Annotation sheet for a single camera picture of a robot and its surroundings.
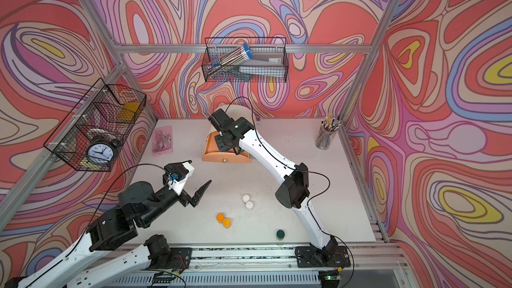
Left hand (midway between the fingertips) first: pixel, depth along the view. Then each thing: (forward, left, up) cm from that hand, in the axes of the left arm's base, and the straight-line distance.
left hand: (200, 171), depth 62 cm
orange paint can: (-5, -3, -29) cm, 30 cm away
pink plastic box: (+37, +34, -30) cm, 58 cm away
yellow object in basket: (+27, +34, +1) cm, 43 cm away
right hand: (+20, -5, -13) cm, 24 cm away
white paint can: (+4, -13, -29) cm, 32 cm away
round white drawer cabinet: (+15, 0, -10) cm, 18 cm away
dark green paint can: (-11, -27, -29) cm, 41 cm away
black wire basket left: (+15, +44, -1) cm, 46 cm away
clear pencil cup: (+32, -52, -20) cm, 64 cm away
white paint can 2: (0, -15, -29) cm, 33 cm away
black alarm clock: (+8, +37, -1) cm, 37 cm away
